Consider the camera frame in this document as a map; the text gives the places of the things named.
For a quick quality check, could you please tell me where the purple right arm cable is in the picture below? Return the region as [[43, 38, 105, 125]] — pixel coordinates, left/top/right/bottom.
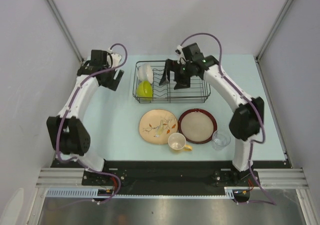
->
[[179, 32, 276, 206]]

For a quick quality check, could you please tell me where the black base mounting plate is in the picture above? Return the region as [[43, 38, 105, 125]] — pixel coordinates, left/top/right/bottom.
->
[[50, 159, 292, 187]]

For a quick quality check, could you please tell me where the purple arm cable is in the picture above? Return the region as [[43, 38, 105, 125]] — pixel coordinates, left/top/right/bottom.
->
[[179, 32, 276, 206], [56, 43, 129, 206]]

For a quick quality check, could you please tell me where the beige bird pattern plate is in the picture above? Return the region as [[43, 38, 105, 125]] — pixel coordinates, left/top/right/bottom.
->
[[139, 109, 178, 145]]

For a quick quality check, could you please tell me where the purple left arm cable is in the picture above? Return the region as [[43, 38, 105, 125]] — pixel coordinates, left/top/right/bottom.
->
[[56, 43, 129, 206]]

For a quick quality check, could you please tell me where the right aluminium frame post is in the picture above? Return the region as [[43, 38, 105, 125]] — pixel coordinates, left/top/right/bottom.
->
[[255, 0, 295, 62]]

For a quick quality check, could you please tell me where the dark wire dish rack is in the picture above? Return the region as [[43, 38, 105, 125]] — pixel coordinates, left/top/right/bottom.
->
[[132, 60, 211, 103]]

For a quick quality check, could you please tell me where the beige mug yellow handle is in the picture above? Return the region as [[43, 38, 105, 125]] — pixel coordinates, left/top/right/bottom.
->
[[167, 132, 193, 152]]

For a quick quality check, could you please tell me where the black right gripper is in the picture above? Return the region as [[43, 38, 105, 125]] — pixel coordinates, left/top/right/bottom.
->
[[159, 59, 193, 91]]

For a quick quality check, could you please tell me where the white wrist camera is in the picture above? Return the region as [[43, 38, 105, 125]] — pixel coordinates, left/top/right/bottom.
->
[[175, 45, 183, 55], [107, 49, 122, 68]]

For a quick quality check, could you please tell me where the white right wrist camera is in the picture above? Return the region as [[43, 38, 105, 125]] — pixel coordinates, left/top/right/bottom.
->
[[175, 45, 183, 55]]

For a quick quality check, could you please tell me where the red rimmed round plate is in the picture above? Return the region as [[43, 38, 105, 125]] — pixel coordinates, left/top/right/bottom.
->
[[178, 108, 218, 144]]

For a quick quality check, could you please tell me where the aluminium front rail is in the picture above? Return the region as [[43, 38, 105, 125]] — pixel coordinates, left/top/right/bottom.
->
[[36, 168, 309, 190]]

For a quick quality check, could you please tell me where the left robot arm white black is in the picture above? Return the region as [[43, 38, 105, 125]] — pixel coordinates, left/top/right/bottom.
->
[[46, 48, 127, 185]]

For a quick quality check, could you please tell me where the white bowl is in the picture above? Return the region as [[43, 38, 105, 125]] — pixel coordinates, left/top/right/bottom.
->
[[137, 63, 154, 84]]

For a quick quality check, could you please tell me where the white slotted cable duct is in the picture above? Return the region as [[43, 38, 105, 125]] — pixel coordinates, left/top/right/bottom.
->
[[46, 187, 251, 199]]

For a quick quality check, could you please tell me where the clear plastic cup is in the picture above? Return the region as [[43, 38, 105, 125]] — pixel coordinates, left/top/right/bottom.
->
[[212, 129, 231, 151]]

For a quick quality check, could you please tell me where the yellow green bowl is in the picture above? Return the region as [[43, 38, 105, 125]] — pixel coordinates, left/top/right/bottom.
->
[[136, 81, 153, 98]]

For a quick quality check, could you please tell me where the aluminium frame post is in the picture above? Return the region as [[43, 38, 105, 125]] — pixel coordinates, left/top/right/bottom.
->
[[44, 0, 84, 63], [255, 0, 295, 62]]

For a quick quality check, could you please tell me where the left aluminium frame post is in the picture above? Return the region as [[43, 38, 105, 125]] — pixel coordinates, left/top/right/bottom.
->
[[44, 0, 84, 63]]

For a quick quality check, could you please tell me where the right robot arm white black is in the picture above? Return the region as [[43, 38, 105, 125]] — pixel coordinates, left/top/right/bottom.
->
[[159, 43, 266, 186]]

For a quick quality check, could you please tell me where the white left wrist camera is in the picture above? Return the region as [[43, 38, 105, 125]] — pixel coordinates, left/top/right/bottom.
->
[[107, 49, 122, 68]]

